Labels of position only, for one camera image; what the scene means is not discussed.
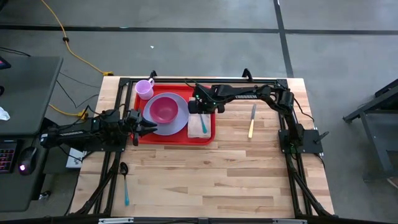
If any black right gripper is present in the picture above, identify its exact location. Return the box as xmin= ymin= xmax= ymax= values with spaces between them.
xmin=187 ymin=84 xmax=225 ymax=115

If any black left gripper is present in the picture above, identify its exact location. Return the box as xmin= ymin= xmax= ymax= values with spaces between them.
xmin=126 ymin=108 xmax=159 ymax=147

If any pink plastic bowl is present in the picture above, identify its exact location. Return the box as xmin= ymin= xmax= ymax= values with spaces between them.
xmin=149 ymin=96 xmax=180 ymax=124

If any lilac plastic plate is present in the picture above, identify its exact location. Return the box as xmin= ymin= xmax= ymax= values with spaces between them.
xmin=142 ymin=92 xmax=190 ymax=136

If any beige napkin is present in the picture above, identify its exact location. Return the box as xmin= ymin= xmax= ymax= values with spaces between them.
xmin=187 ymin=96 xmax=212 ymax=139

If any lilac plastic mug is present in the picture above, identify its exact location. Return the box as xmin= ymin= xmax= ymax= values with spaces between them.
xmin=134 ymin=78 xmax=155 ymax=101

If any spoon with teal handle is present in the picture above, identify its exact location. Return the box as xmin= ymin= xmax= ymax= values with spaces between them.
xmin=119 ymin=161 xmax=131 ymax=207

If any knife with cream handle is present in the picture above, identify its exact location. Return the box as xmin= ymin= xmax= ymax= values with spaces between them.
xmin=248 ymin=103 xmax=257 ymax=139

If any red plastic tray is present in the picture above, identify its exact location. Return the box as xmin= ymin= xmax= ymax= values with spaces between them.
xmin=132 ymin=84 xmax=216 ymax=146

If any grey desk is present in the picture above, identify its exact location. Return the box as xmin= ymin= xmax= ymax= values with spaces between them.
xmin=0 ymin=55 xmax=64 ymax=212

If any black computer mouse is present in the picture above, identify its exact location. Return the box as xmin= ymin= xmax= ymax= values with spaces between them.
xmin=17 ymin=146 xmax=39 ymax=176

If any backlit keyboard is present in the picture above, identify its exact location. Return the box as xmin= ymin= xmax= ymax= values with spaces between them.
xmin=0 ymin=141 xmax=17 ymax=174

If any dark metal stand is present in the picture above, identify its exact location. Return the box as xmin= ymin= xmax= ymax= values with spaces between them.
xmin=343 ymin=79 xmax=398 ymax=184

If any black metal table frame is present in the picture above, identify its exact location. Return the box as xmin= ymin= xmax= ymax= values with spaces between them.
xmin=70 ymin=76 xmax=336 ymax=218

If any yellow floor cable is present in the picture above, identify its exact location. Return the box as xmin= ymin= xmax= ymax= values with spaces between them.
xmin=40 ymin=0 xmax=114 ymax=77

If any yellow extension cable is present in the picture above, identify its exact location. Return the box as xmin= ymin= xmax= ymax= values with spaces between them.
xmin=48 ymin=104 xmax=90 ymax=121

